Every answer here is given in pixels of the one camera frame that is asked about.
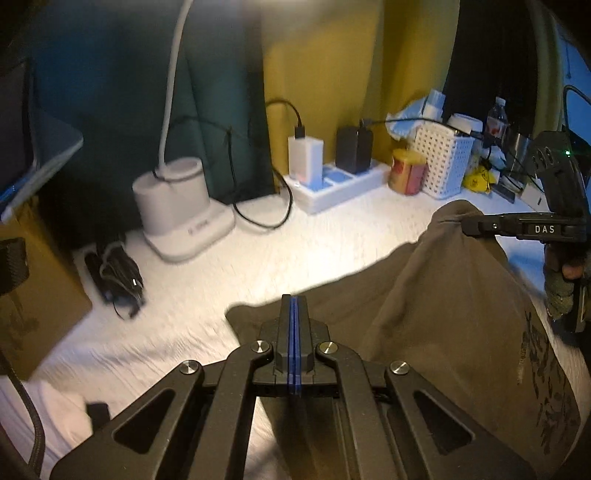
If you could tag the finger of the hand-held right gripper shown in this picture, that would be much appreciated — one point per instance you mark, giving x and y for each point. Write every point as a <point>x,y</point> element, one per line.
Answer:
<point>485,226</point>

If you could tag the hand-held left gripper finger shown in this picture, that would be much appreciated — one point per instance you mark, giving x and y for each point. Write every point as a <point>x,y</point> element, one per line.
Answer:
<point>290,332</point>
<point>298,332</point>

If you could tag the dark brown T-shirt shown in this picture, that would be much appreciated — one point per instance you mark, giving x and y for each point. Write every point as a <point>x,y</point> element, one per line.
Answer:
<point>415,300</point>

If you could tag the person's right hand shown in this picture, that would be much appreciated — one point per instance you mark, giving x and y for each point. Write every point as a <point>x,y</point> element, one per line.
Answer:
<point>558,295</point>

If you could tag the cream tissue box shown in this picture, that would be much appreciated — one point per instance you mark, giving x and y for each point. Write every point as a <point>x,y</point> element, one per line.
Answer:
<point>534,197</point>

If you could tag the grey smartphone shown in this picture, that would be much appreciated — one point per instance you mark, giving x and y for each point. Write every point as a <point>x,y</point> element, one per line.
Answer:
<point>510,193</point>

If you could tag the yellow duck snack packet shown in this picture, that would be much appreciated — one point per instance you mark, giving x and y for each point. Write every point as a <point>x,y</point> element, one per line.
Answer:
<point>478,180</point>

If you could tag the stainless steel tumbler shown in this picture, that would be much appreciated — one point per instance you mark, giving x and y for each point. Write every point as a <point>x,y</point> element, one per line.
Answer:
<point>517,141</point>

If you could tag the white plastic basket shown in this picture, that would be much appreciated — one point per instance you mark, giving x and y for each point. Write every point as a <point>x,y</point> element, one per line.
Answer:
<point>443,161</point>

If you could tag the clear plastic water bottle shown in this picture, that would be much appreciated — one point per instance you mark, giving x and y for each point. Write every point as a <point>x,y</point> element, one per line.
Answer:
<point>496,120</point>

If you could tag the red tin can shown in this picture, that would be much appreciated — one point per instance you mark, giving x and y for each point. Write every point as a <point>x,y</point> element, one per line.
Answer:
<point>406,173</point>

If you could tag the white textured table cover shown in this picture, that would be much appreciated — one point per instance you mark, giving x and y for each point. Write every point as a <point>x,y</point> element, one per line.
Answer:
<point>346,240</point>

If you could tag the yellow curtain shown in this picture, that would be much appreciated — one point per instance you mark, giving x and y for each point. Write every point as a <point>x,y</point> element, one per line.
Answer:
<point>547,55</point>
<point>323,60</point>

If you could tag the white power strip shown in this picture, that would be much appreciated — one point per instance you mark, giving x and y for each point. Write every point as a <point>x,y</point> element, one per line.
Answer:
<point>318,201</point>

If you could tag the crumpled white tissue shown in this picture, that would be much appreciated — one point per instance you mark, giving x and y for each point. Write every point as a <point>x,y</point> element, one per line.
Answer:
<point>406,117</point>

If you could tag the black charger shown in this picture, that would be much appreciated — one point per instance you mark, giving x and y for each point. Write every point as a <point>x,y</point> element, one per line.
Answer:
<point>353,150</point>

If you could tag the white desk lamp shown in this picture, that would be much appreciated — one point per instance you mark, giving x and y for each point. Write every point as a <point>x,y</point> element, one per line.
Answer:
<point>184,221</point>

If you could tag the dark glass window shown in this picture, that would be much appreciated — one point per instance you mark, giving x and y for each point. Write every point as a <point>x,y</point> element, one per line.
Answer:
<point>489,46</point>

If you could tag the white charger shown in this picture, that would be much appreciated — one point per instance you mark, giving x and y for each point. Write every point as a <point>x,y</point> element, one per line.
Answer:
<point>304,161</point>

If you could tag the brown cardboard box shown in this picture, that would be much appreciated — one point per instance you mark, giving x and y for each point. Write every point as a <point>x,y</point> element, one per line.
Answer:
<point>41,300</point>

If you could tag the teal curtain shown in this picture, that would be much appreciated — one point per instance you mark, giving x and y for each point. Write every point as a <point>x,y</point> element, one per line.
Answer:
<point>115,69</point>

